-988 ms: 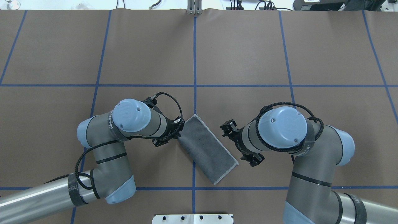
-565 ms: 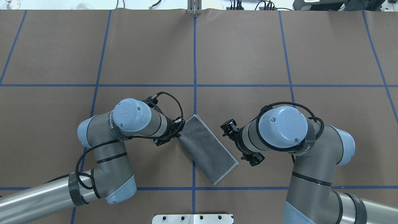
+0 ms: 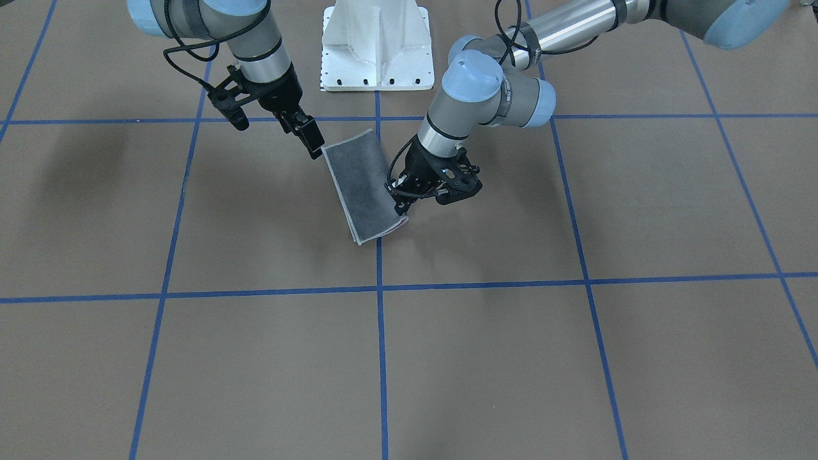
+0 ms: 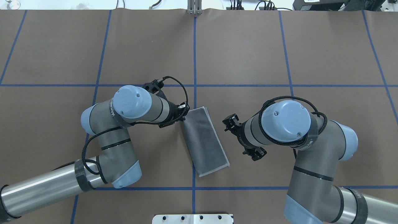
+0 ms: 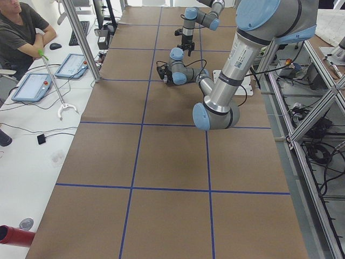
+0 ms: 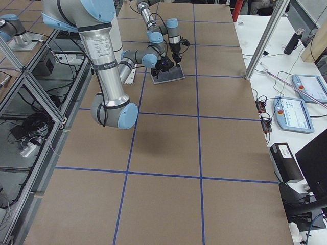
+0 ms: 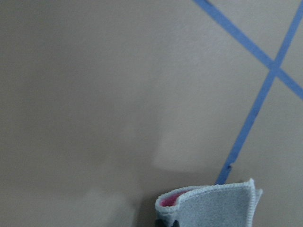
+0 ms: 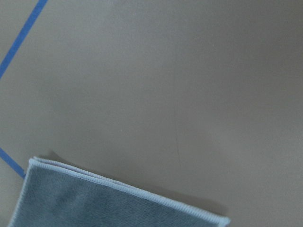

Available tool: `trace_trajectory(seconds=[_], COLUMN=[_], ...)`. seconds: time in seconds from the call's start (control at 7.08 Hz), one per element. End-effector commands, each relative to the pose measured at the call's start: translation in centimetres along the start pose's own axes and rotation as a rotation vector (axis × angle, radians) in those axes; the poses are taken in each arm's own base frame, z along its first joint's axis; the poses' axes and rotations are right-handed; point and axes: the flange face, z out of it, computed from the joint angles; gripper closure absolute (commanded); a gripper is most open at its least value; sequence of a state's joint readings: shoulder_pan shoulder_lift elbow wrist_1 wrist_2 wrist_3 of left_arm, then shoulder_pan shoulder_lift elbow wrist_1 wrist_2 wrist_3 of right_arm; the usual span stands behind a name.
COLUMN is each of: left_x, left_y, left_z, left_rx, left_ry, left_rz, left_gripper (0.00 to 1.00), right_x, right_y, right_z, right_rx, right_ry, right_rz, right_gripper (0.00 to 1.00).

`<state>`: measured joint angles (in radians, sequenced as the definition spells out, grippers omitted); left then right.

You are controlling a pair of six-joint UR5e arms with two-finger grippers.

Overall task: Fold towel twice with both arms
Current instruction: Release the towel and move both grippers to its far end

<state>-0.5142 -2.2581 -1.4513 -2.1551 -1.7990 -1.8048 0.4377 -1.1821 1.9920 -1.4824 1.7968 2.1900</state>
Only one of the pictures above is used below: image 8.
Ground pink and grey towel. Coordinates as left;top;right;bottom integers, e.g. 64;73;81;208
9;157;230;227

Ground blue tape grid lines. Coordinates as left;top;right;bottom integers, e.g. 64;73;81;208
0;0;48;179

